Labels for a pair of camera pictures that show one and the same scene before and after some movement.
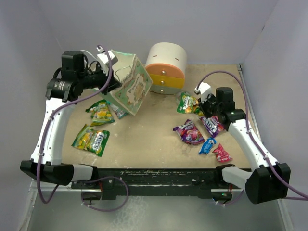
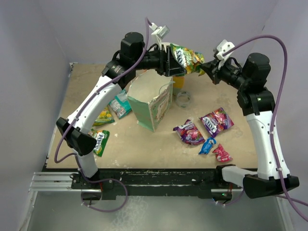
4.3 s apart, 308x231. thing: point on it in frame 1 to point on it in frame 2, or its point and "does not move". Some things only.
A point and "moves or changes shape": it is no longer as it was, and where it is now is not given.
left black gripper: x=113 y=84 to x=168 y=65
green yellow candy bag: x=100 y=113 does not move
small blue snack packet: x=207 y=146 does not move
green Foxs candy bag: x=189 y=104 to x=191 y=61
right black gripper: x=210 y=97 to x=211 y=68
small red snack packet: x=221 y=154 does not move
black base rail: x=201 y=181 does not move
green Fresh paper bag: x=136 y=82 moves or changes shape
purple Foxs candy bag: x=212 y=124 does not move
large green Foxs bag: x=93 y=140 does not move
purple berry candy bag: x=189 y=133 does not move
